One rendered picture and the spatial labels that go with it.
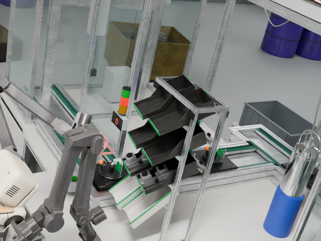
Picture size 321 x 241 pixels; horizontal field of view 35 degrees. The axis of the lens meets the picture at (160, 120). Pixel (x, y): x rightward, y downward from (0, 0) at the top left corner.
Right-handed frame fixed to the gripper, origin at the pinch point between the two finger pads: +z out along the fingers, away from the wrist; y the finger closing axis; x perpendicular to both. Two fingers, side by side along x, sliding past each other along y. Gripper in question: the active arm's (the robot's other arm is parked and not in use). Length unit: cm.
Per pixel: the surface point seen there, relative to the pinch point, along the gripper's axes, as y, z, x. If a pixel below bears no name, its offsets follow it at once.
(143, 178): -17.2, 14.3, 1.1
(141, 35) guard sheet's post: 46, 5, -49
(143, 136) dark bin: 0.2, 12.6, -11.9
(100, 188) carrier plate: 15.0, 18.7, 29.5
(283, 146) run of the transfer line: 57, 158, -32
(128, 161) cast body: -1.2, 12.8, 2.6
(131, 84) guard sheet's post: 46, 17, -22
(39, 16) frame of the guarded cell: 104, -30, -20
